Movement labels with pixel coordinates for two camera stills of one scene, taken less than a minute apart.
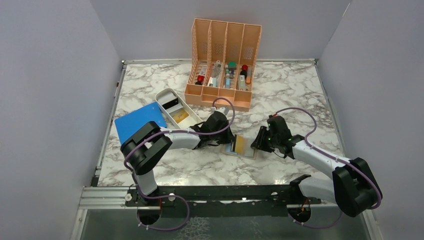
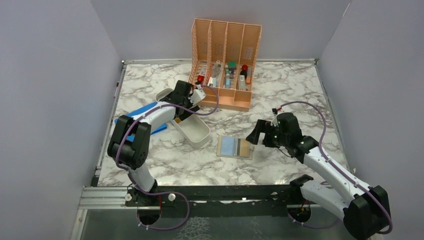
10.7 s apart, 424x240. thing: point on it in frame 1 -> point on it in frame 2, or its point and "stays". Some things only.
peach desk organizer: [222, 63] stays
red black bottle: [244, 71] stays
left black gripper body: [219, 138] -> [188, 104]
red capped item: [200, 80] stays
